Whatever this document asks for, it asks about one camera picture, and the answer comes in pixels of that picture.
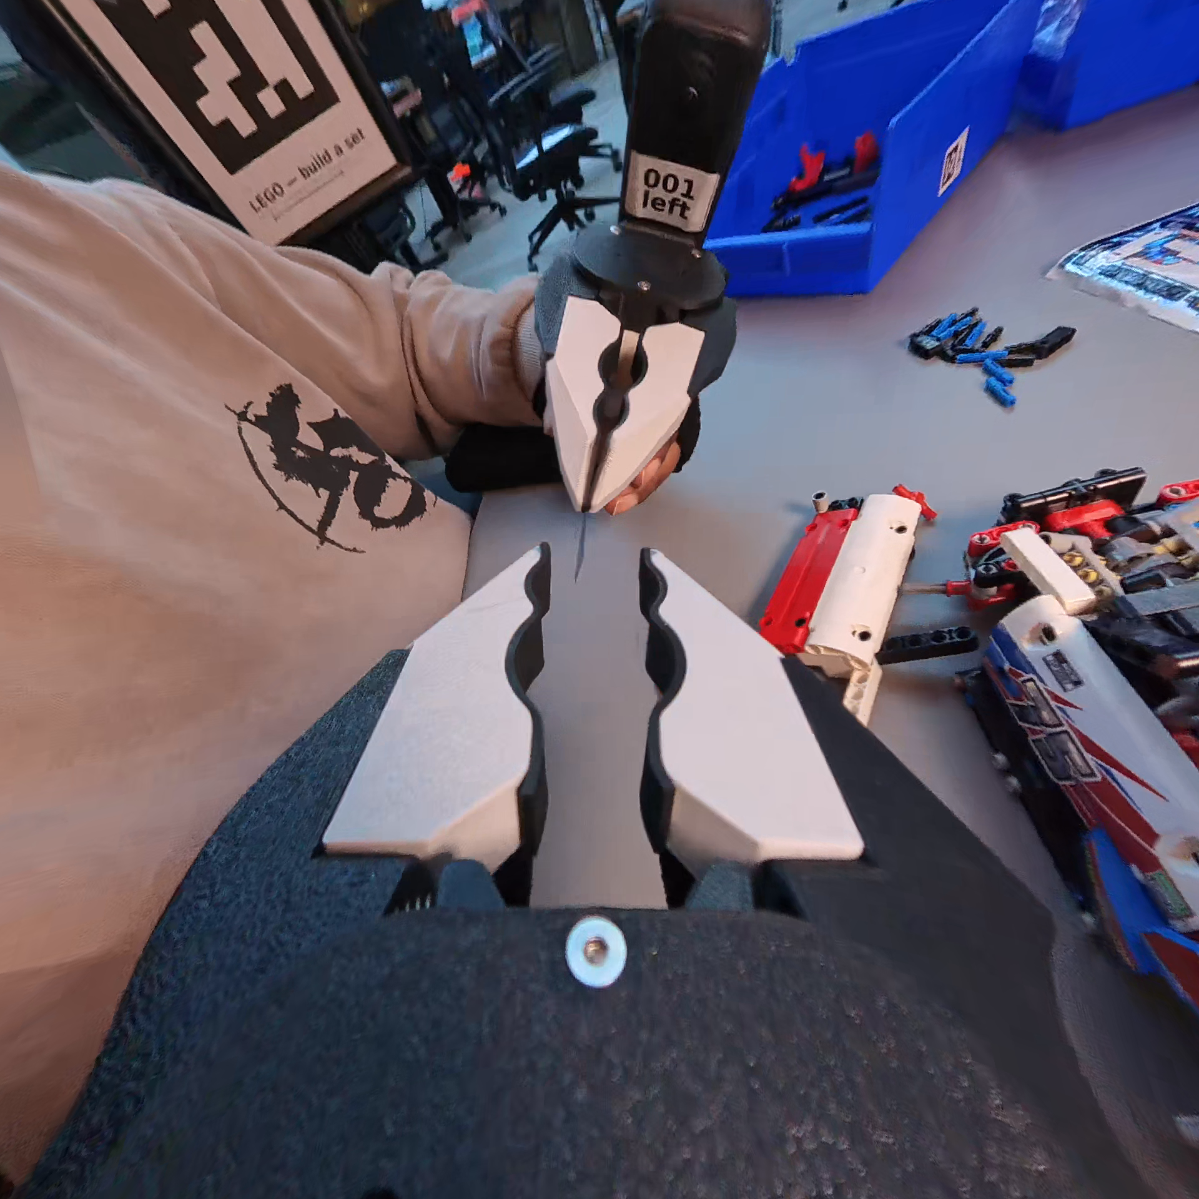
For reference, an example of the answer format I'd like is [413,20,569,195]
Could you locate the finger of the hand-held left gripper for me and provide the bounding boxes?
[545,295,625,514]
[592,322,707,516]

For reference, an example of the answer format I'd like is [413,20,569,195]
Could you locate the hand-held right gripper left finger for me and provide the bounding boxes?
[321,544,550,883]

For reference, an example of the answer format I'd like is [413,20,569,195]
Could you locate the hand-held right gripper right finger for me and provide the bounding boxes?
[639,549,864,883]

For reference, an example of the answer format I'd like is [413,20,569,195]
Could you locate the holographic sticker sheet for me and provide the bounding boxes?
[1046,202,1199,336]

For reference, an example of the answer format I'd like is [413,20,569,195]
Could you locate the person's left forearm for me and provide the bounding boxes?
[369,263,553,463]

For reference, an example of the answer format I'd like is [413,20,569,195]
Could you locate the red white lego panel assembly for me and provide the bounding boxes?
[756,484,939,727]

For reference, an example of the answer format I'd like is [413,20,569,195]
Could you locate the black lego beam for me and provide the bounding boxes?
[879,626,980,667]

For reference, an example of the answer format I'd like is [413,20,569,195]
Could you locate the blue and black lego pieces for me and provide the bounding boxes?
[904,306,1079,410]

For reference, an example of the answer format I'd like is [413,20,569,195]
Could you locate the lego race car model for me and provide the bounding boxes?
[954,467,1199,985]

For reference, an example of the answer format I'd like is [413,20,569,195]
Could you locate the person's left hand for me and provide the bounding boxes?
[603,439,683,519]

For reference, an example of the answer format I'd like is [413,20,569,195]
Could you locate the black office chair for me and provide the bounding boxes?
[485,45,625,273]

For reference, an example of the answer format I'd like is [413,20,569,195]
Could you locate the blue plastic bin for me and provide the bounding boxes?
[1019,0,1199,133]
[702,0,1043,300]

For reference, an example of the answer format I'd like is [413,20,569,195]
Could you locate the black framed marker sign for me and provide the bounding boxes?
[37,0,415,247]

